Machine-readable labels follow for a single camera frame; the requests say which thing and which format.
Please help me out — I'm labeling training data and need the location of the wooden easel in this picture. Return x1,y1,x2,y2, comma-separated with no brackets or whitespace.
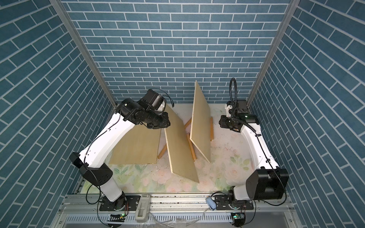
210,117,214,141
157,118,197,161

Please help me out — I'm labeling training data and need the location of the right wooden easel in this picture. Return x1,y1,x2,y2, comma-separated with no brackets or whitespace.
210,117,214,141

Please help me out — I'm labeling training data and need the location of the blue white connector plug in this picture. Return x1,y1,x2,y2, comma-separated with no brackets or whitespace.
205,197,217,211

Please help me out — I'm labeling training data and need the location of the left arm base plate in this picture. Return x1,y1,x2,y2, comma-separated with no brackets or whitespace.
99,195,141,211

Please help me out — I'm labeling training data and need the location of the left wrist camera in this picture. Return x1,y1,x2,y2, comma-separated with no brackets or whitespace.
138,89,166,113

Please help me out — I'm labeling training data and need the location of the middle wooden easel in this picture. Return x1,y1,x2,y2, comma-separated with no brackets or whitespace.
157,118,197,161

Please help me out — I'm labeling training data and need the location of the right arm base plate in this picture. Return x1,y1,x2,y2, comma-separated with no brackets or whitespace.
212,194,254,211

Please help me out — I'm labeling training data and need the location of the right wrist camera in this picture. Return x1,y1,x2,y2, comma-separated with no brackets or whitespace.
225,102,233,118

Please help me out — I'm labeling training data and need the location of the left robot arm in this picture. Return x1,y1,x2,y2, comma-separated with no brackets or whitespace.
69,95,170,211

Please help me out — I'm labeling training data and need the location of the wooden canvas board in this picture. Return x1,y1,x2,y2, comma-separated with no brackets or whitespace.
190,81,211,162
164,106,199,183
109,125,161,165

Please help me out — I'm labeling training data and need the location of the right black corrugated cable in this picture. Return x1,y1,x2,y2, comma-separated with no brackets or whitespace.
229,77,257,135

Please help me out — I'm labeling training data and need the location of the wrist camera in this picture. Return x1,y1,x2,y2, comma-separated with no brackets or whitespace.
225,102,233,118
138,89,166,113

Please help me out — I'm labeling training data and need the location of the grey rail handle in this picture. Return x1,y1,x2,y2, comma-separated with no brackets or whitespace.
135,194,151,223

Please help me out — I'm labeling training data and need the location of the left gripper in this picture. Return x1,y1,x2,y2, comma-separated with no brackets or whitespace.
144,110,173,129

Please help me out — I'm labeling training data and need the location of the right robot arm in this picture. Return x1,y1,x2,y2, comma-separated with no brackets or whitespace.
219,114,289,202

